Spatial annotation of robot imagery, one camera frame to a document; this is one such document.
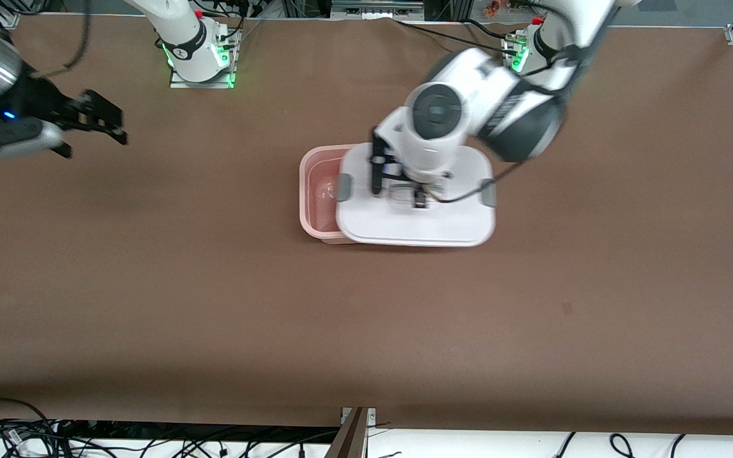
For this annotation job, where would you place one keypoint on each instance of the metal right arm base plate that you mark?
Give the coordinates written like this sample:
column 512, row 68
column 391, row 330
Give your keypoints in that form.
column 179, row 84

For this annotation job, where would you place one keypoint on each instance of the grey equipment rack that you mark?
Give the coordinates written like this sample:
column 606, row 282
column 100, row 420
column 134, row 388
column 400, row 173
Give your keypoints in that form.
column 376, row 7

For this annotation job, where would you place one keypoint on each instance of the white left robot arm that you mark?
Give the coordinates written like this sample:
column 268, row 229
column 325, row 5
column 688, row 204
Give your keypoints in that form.
column 468, row 83

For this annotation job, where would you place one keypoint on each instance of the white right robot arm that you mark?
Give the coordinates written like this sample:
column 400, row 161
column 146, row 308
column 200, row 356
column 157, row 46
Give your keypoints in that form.
column 179, row 28

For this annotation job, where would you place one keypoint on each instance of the translucent white plastic box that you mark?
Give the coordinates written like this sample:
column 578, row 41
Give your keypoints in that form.
column 319, row 203

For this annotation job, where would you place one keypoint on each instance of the small metal corner bracket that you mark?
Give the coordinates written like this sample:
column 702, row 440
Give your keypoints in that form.
column 371, row 415

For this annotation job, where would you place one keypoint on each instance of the aluminium table leg profile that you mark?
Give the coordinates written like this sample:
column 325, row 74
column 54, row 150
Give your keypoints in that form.
column 349, row 439

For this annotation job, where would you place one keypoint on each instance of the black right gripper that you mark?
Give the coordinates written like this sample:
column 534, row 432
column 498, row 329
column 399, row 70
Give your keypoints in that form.
column 37, row 102

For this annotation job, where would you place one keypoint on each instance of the white box lid grey latches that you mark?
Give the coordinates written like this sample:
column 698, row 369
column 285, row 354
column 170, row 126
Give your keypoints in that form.
column 417, row 222

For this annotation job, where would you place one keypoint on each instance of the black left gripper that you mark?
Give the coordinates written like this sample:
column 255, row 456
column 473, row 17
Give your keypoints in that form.
column 420, row 199

